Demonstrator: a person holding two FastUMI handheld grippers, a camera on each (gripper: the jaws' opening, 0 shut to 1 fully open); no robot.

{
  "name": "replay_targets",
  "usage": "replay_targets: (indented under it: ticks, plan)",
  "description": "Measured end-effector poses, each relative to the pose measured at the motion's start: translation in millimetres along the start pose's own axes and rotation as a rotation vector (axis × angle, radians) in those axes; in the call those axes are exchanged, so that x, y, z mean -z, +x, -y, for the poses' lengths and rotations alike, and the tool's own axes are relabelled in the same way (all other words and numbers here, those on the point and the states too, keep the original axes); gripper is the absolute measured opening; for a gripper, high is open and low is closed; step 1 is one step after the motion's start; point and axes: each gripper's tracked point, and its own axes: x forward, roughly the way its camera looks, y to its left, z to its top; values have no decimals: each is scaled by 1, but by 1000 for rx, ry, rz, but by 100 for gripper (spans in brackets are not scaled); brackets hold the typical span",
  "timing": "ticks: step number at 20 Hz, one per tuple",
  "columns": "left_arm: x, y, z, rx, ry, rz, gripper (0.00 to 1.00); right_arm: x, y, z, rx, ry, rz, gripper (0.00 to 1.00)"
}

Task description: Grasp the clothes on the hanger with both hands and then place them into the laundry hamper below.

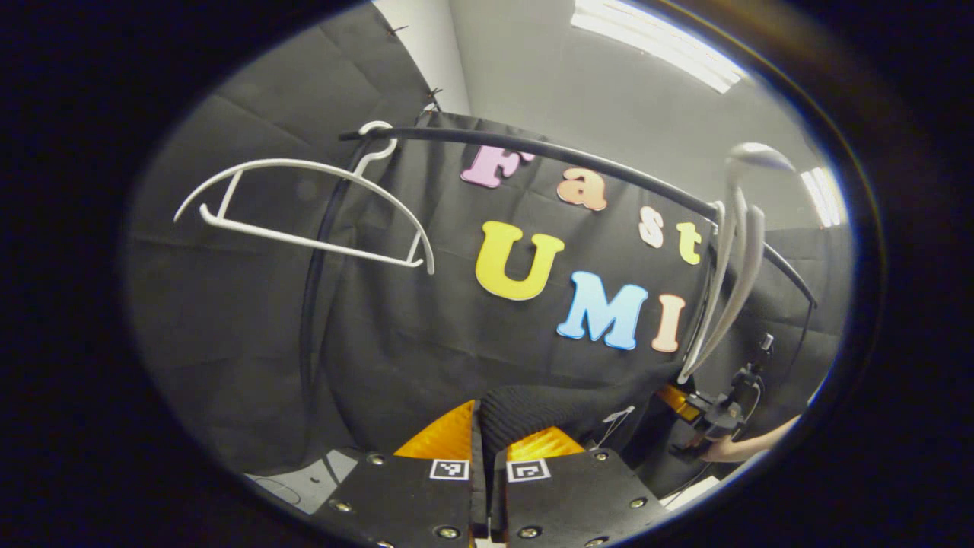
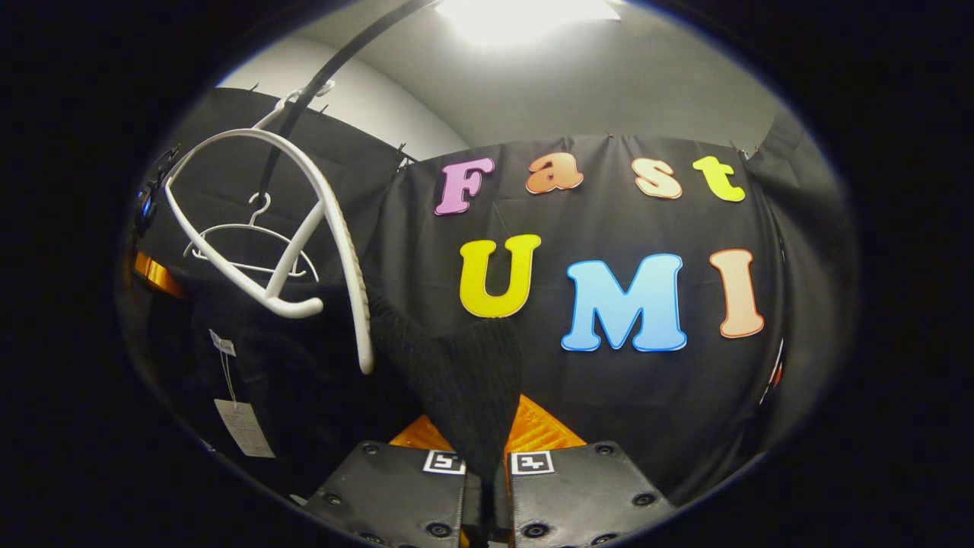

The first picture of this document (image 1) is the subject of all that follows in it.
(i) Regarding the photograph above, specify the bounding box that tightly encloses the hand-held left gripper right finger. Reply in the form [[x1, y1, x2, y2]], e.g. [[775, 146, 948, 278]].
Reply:
[[491, 426, 670, 548]]

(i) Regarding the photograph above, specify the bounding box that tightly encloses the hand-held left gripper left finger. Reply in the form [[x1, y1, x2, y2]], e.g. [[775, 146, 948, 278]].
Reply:
[[310, 400, 489, 548]]

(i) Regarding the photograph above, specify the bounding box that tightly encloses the black jacket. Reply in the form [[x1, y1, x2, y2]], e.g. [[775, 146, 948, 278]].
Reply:
[[479, 383, 686, 495]]

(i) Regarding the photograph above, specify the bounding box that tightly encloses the white clothes hanger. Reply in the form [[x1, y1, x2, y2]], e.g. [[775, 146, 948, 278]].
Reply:
[[677, 142, 798, 385], [173, 120, 436, 276]]

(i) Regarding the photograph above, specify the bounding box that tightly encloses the black clothes rack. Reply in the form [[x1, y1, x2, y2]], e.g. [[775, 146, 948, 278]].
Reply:
[[299, 126, 819, 404]]

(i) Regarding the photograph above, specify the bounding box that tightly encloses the white paper sheet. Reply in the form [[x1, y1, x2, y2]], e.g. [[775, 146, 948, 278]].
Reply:
[[660, 476, 722, 512]]

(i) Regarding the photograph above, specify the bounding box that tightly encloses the black backdrop cloth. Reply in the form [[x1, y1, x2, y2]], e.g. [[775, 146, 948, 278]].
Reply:
[[126, 4, 845, 488]]

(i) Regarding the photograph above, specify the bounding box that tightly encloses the ceiling light panel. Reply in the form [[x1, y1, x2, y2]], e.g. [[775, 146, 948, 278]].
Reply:
[[571, 0, 752, 94], [799, 167, 847, 228]]

